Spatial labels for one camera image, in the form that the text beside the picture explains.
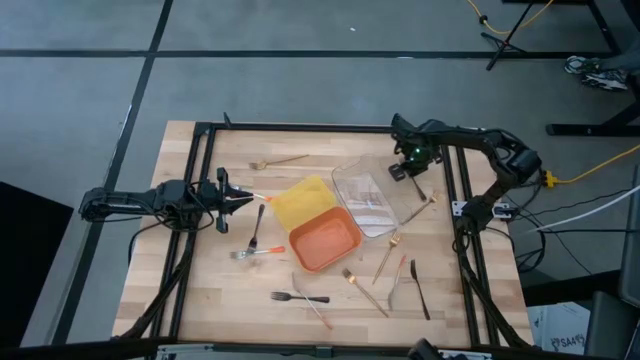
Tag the clear plastic bin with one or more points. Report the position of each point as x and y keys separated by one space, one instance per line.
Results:
x=367 y=200

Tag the white cardboard box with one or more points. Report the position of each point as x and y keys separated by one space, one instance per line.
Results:
x=560 y=330

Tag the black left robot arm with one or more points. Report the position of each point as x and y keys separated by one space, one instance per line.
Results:
x=125 y=200

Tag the person's shoe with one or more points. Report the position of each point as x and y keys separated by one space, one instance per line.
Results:
x=605 y=81
x=582 y=65

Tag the black desk foot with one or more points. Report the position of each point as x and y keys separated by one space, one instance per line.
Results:
x=590 y=129

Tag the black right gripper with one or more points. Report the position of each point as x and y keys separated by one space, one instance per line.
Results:
x=420 y=145

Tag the orange plastic bin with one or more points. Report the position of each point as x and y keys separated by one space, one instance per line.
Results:
x=325 y=240

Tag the yellow plastic bin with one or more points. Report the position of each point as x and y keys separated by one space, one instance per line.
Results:
x=302 y=202

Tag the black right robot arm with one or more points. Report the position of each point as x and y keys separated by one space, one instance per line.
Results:
x=520 y=162

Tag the wooden utensil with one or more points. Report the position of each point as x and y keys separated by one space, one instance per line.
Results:
x=420 y=209

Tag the black aluminium table frame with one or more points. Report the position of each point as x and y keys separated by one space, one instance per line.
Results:
x=325 y=127

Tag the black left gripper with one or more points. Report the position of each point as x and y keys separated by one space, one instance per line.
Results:
x=222 y=200

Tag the black tripod stand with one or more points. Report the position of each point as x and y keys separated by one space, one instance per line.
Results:
x=502 y=45

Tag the gold fork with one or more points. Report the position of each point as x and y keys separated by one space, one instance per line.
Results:
x=365 y=294
x=386 y=257
x=280 y=161

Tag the black floor mat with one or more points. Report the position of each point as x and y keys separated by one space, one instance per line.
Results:
x=30 y=260

